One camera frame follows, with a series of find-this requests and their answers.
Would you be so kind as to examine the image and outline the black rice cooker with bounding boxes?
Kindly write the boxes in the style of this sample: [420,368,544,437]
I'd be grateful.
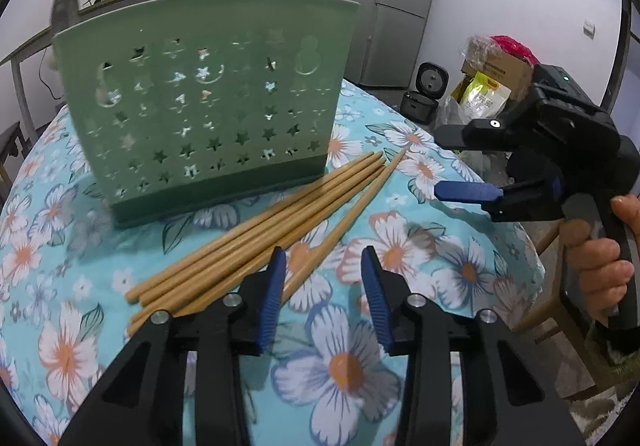
[400,62,449,124]

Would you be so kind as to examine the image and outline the floral turquoise tablecloth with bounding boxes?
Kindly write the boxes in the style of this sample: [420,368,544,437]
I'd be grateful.
[1,83,544,445]

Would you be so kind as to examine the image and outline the person's right hand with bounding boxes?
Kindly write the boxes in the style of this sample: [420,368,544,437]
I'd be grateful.
[560,194,636,327]

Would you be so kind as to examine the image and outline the green perforated utensil holder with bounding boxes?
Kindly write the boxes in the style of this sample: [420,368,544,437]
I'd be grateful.
[52,0,358,227]

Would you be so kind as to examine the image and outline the white wall socket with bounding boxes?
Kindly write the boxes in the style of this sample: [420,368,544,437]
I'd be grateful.
[582,20,596,40]

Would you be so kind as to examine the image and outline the spoon standing in holder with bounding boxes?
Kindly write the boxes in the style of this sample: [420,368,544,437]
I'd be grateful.
[50,0,79,36]

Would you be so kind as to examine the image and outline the cardboard box with bags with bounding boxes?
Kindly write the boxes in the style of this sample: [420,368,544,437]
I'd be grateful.
[450,36,539,124]

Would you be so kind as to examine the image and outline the bamboo chopstick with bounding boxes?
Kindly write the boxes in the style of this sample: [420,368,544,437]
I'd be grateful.
[124,165,388,338]
[127,160,388,327]
[125,151,381,304]
[138,151,382,305]

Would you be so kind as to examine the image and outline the bamboo chopstick angled apart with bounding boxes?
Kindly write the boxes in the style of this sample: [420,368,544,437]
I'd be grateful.
[282,149,406,303]

